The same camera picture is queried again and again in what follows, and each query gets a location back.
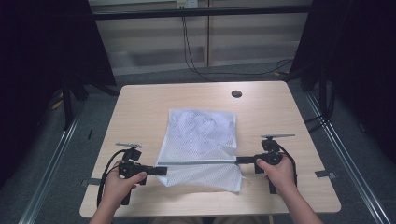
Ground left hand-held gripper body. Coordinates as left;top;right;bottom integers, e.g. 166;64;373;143
115;142;148;206

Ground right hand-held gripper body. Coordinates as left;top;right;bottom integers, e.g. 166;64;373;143
254;133;295;195

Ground white mesh laundry bag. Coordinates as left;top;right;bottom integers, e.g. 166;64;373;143
155;107;250;194

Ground person's right hand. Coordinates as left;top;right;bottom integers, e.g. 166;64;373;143
255;157;298;195

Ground person's left hand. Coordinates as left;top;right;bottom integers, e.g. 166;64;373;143
104;161;148;209

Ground white garment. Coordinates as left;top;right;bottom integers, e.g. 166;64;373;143
172;110;232;147

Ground black metal stand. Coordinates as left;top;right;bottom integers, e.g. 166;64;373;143
60;73;120;132

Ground yellow floor object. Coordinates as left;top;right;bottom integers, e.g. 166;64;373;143
50;90;65;110

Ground black curtain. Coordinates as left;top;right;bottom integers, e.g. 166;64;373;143
0;0;117;188
290;0;396;162

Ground black horizontal bar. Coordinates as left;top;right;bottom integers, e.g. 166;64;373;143
92;5;312;21

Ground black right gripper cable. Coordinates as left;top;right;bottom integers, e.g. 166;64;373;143
275;143;299;188

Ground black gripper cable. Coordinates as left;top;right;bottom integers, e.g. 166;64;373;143
96;148;129;208
275;143;299;188

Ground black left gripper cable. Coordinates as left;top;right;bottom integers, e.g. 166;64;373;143
96;148;129;208

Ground grey table bracket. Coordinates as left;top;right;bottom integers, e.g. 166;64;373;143
81;178;102;188
315;170;337;180

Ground black floor cables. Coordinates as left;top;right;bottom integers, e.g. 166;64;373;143
304;82;336;133

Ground aluminium floor rail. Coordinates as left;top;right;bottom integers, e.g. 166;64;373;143
306;91;391;224
18;115;80;224

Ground long black wall cable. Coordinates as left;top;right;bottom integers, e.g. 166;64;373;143
181;15;295;82

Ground short black wall cable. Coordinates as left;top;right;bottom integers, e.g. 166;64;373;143
181;15;200;74

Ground white wall outlet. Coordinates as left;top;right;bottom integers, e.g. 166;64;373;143
176;0;199;9

